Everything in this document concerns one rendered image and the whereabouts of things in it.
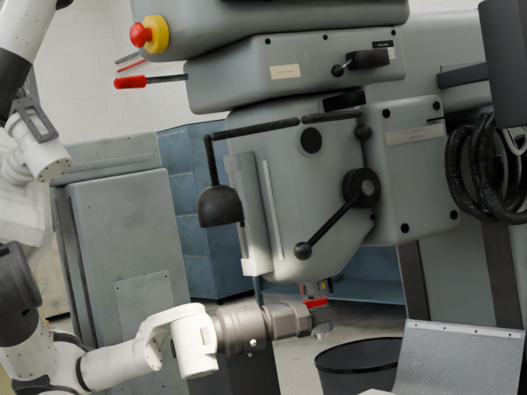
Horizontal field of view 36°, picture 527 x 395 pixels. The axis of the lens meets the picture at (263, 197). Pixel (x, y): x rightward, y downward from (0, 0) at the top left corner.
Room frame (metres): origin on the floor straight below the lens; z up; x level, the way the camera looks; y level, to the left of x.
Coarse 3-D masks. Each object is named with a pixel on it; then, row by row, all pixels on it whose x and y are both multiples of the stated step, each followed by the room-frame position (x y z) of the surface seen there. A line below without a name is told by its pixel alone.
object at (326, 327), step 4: (328, 304) 1.42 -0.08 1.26; (320, 324) 1.41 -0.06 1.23; (324, 324) 1.41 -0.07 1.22; (328, 324) 1.41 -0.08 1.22; (332, 324) 1.42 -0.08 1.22; (312, 328) 1.41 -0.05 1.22; (316, 328) 1.41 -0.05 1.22; (320, 328) 1.41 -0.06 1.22; (324, 328) 1.41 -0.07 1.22; (328, 328) 1.41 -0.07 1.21; (332, 328) 1.42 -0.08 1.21; (312, 332) 1.41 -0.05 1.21; (316, 332) 1.41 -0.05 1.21; (320, 332) 1.41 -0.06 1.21; (324, 332) 1.41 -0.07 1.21
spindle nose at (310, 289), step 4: (300, 284) 1.42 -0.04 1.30; (304, 284) 1.41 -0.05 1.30; (308, 284) 1.41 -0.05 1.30; (312, 284) 1.41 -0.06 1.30; (316, 284) 1.41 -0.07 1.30; (320, 284) 1.41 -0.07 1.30; (300, 288) 1.42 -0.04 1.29; (304, 288) 1.41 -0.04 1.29; (308, 288) 1.41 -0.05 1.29; (312, 288) 1.41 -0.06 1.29; (316, 288) 1.41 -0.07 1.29; (320, 288) 1.41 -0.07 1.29; (300, 292) 1.43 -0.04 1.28; (304, 292) 1.41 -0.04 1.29; (308, 292) 1.41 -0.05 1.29; (312, 292) 1.41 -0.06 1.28; (316, 292) 1.41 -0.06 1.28; (320, 292) 1.41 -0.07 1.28
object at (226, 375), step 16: (256, 352) 1.71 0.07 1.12; (272, 352) 1.73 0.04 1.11; (224, 368) 1.68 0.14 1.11; (240, 368) 1.68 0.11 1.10; (256, 368) 1.70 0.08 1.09; (272, 368) 1.72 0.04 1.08; (192, 384) 1.83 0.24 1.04; (208, 384) 1.76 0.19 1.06; (224, 384) 1.69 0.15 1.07; (240, 384) 1.68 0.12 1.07; (256, 384) 1.70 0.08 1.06; (272, 384) 1.72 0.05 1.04
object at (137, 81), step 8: (120, 80) 1.36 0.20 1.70; (128, 80) 1.36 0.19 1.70; (136, 80) 1.37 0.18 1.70; (144, 80) 1.38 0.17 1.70; (152, 80) 1.39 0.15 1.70; (160, 80) 1.40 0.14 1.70; (168, 80) 1.41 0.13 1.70; (176, 80) 1.42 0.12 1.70; (184, 80) 1.44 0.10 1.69; (120, 88) 1.36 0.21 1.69; (128, 88) 1.37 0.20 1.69; (136, 88) 1.38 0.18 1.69
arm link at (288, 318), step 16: (240, 304) 1.39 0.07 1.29; (256, 304) 1.39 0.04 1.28; (272, 304) 1.45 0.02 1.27; (288, 304) 1.41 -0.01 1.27; (304, 304) 1.38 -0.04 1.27; (240, 320) 1.36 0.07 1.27; (256, 320) 1.36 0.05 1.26; (272, 320) 1.37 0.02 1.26; (288, 320) 1.37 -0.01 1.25; (304, 320) 1.36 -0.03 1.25; (256, 336) 1.36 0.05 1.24; (272, 336) 1.38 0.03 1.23; (288, 336) 1.37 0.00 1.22; (304, 336) 1.38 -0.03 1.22
